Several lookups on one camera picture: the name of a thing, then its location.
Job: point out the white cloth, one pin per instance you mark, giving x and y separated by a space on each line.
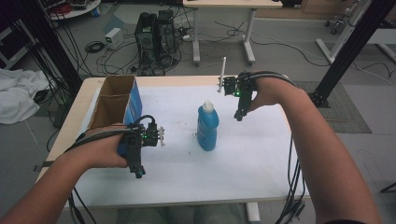
18 93

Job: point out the blue cardboard box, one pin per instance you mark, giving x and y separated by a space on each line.
116 99

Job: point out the white table mat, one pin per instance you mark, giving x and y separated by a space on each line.
193 174

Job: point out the round white table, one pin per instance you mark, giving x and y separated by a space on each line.
74 9

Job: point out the blue detergent bottle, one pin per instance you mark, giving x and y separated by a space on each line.
207 127

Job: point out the white-legged desk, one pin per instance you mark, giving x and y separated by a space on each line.
230 3

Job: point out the white metal stand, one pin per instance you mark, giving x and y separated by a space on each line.
342 34

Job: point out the person's right hand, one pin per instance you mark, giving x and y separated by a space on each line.
271 91

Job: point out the black computer tower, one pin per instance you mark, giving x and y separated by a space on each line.
167 34
146 37

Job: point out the wooden table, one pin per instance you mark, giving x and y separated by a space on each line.
74 112

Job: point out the black metal stand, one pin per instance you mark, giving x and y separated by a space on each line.
46 40
351 49

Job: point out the person's left hand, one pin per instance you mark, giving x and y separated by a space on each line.
102 149

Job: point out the small white box device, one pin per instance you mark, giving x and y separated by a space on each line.
113 38

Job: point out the grey floor mat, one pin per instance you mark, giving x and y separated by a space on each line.
345 112

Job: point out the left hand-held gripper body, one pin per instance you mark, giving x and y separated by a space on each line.
137 143

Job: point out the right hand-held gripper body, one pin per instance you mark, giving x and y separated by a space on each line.
241 88

